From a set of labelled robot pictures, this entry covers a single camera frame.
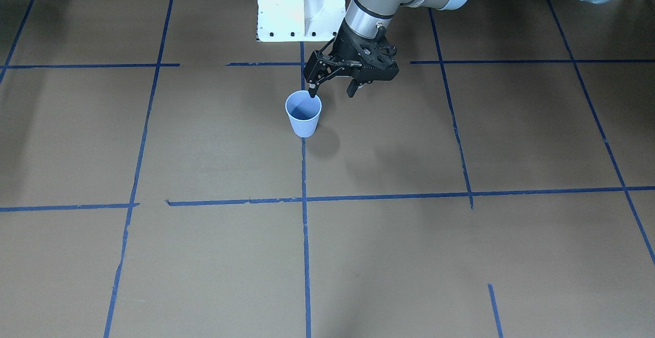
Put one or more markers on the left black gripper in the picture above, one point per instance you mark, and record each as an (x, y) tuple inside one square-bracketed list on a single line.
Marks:
[(343, 50)]

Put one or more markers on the blue paper cup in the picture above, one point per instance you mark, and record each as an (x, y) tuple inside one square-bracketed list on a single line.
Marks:
[(303, 112)]

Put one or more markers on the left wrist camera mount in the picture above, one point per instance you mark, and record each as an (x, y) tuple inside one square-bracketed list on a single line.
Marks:
[(378, 57)]

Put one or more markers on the white mounting post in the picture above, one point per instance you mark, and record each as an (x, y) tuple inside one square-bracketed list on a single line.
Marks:
[(298, 20)]

